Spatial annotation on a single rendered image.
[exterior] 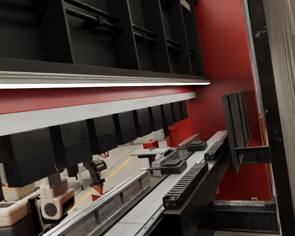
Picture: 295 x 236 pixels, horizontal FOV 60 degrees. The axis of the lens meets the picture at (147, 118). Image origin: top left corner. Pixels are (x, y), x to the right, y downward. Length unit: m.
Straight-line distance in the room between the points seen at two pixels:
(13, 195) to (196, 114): 1.79
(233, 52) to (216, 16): 0.39
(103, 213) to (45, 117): 0.51
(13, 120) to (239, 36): 2.19
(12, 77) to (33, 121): 0.30
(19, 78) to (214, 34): 2.23
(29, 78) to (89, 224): 0.67
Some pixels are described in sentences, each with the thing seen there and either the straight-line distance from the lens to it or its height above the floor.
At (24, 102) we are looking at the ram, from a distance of 0.91.
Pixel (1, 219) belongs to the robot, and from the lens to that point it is 2.15.
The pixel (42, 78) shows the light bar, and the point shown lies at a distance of 0.70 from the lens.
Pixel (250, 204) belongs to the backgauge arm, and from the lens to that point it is 1.23.
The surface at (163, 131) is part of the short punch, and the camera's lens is 1.86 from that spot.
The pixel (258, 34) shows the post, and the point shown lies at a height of 1.49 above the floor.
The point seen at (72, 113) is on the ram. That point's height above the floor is 1.37.
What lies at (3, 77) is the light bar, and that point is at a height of 1.47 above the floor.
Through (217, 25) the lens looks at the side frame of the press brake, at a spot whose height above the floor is 1.99.
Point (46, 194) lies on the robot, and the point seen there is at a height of 0.84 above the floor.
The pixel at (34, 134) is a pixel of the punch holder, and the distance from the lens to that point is 0.92.
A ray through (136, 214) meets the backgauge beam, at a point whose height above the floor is 0.98.
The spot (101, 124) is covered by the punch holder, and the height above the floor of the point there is 1.30.
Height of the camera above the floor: 1.36
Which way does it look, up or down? 3 degrees down
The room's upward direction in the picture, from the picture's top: 10 degrees counter-clockwise
